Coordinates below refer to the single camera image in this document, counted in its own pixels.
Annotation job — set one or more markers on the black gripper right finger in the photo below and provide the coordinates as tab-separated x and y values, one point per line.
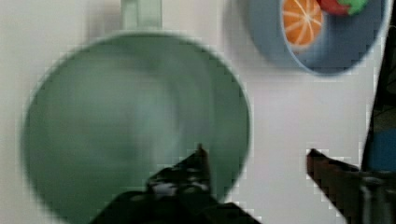
361	197

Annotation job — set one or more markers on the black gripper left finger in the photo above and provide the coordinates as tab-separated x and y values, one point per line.
189	175

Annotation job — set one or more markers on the mint green mug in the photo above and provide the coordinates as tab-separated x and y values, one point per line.
111	113

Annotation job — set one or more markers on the small blue bowl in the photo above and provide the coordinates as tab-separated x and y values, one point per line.
343	42

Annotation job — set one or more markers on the orange slice toy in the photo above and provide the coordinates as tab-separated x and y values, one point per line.
302	22

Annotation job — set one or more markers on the strawberry toy in bowl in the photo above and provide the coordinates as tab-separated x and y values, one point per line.
343	7

